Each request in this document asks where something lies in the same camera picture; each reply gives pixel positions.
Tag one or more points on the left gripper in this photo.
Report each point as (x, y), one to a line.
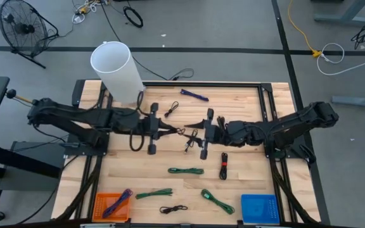
(152, 128)

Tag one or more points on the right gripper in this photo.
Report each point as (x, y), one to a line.
(212, 133)

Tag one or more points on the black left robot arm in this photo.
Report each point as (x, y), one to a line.
(74, 115)

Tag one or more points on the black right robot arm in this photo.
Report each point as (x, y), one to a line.
(296, 123)

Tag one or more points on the white lamp with wooden base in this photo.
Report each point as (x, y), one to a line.
(119, 73)

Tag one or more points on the black rectangular box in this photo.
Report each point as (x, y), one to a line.
(78, 92)

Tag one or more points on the blue plastic basket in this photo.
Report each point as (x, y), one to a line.
(260, 209)

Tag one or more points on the orange plastic basket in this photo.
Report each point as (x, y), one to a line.
(98, 206)

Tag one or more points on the black knob on rod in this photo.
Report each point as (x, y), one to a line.
(10, 93)

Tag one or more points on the grey desk foot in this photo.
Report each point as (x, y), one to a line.
(347, 16)
(356, 101)

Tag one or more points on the black floor fan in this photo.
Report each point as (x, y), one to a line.
(24, 28)

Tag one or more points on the black aluminium table frame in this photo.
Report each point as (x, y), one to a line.
(201, 84)

